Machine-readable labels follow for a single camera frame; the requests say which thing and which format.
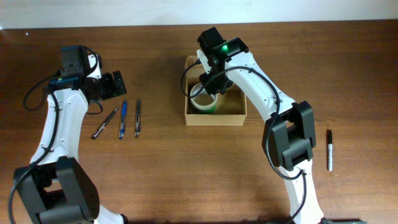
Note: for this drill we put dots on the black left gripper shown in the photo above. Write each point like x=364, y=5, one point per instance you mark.
x=116, y=83

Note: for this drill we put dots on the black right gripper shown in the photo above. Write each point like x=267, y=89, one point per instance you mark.
x=214, y=84

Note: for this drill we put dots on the beige masking tape roll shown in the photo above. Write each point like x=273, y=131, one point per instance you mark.
x=201, y=97

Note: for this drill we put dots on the green tape roll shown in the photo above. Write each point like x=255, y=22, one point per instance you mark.
x=204, y=109

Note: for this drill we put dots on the black white marker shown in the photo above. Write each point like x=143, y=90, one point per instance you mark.
x=329, y=135

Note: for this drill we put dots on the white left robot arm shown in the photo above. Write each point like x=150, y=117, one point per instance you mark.
x=54, y=188

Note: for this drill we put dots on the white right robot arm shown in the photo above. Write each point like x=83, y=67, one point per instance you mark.
x=289, y=131

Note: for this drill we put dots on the brown cardboard box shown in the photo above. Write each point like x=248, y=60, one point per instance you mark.
x=230, y=108

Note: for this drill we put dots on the black slim pen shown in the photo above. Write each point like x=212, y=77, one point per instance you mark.
x=105, y=123

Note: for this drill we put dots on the dark grey pen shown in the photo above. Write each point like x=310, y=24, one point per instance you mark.
x=138, y=118

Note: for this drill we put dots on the blue pen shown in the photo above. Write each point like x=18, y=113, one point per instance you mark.
x=123, y=120

